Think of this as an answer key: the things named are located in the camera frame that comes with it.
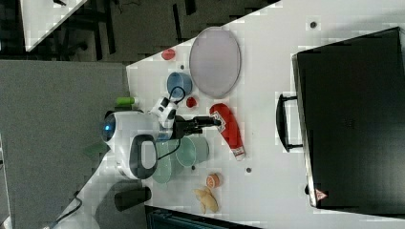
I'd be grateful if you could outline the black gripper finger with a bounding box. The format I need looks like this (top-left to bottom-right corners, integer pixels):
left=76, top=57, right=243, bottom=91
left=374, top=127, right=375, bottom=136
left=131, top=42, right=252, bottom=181
left=189, top=128, right=203, bottom=135
left=193, top=116, right=222, bottom=126

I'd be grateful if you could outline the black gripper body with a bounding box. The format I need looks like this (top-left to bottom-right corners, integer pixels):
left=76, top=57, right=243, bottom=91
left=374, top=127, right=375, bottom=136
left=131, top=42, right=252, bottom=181
left=171, top=115, right=201, bottom=139

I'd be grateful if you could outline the red ketchup bottle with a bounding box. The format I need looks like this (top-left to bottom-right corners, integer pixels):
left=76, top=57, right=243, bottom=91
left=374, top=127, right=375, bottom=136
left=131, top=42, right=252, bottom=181
left=209, top=103, right=245, bottom=161

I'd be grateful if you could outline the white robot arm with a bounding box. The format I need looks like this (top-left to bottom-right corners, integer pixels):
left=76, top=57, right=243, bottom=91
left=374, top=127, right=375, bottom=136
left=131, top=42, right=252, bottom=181
left=44, top=110, right=222, bottom=229

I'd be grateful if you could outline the red strawberry near bowl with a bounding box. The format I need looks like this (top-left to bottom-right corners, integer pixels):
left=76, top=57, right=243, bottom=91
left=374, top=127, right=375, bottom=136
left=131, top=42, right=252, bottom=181
left=186, top=96, right=197, bottom=108

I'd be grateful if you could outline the green mug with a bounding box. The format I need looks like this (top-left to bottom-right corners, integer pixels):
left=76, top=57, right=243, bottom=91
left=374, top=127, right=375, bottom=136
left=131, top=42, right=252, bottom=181
left=175, top=136, right=209, bottom=167

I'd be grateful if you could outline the blue bowl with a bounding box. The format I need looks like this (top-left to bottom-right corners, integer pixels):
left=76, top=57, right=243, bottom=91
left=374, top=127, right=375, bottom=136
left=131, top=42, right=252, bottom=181
left=166, top=73, right=193, bottom=98

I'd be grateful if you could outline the orange slice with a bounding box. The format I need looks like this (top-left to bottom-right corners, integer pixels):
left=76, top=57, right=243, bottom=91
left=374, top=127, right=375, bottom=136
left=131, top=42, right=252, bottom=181
left=205, top=174, right=221, bottom=188

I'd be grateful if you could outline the grey round plate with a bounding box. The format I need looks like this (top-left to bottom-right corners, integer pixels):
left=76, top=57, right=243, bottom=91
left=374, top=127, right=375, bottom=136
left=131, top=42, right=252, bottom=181
left=189, top=27, right=241, bottom=98

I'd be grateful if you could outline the green marker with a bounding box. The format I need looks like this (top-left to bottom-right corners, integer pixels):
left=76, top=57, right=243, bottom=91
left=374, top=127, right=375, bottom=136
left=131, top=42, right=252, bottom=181
left=116, top=96, right=139, bottom=106

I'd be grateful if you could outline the red strawberry near edge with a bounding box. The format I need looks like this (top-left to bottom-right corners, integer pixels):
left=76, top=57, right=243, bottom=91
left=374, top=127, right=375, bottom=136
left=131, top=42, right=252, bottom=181
left=161, top=49, right=176, bottom=60

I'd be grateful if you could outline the black toaster oven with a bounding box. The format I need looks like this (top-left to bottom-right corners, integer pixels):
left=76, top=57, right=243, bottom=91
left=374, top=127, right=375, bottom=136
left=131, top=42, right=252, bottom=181
left=276, top=27, right=405, bottom=219

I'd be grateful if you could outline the white background table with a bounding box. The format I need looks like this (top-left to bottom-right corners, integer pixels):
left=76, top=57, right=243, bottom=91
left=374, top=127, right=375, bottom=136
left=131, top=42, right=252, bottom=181
left=19, top=0, right=89, bottom=52

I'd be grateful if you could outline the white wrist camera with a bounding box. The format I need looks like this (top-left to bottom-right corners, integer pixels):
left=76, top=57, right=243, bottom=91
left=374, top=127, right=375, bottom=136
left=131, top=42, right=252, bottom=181
left=150, top=97, right=178, bottom=128

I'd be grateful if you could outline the black cylinder post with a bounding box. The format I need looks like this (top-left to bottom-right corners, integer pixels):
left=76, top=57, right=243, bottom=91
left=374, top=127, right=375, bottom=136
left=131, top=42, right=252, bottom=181
left=115, top=187, right=152, bottom=212

